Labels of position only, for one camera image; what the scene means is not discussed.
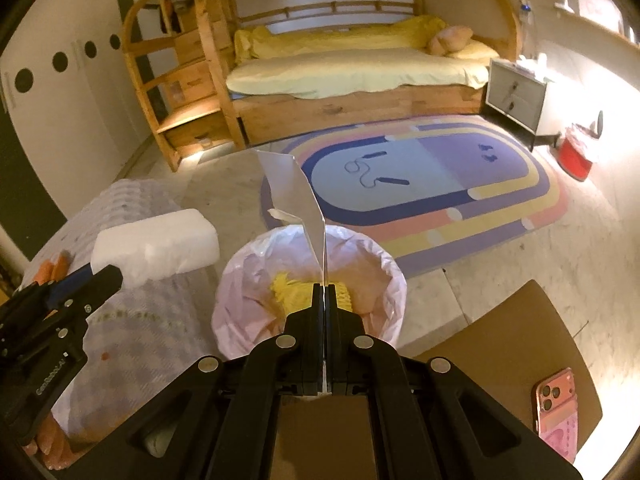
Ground rainbow oval rug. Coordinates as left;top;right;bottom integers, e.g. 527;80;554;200
273;115;567;278

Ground white foam block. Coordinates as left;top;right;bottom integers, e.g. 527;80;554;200
90;209;220;288

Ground wooden stair drawers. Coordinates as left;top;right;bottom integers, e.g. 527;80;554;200
122;0;246;171

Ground grey nightstand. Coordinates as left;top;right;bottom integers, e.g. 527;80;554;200
485;58;563;151

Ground translucent plastic sheet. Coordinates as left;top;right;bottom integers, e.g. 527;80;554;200
257;151;329;286

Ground wooden bunk bed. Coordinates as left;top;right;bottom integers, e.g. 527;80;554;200
192;0;524;151

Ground brown cardboard sheet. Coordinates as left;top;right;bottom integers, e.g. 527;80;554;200
270;281;602;479

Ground orange knit gloves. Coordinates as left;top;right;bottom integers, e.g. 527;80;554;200
32;252;73;285

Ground pink smartphone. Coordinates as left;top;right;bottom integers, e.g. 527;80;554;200
533;367;578;464

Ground white wardrobe with black dots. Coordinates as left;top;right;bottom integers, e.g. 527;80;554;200
1;0;151;217

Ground yellow crumpled trash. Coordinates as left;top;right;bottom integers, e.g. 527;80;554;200
270;272;352;320

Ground yellow bedding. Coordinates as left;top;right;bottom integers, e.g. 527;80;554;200
226;14;500;100

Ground pink plush toy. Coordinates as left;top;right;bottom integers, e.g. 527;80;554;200
425;25;474;56

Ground pink-lined trash bin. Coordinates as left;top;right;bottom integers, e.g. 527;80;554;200
212;224;407;359

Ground checkered blue cloth table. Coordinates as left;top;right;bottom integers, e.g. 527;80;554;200
22;180;217;448

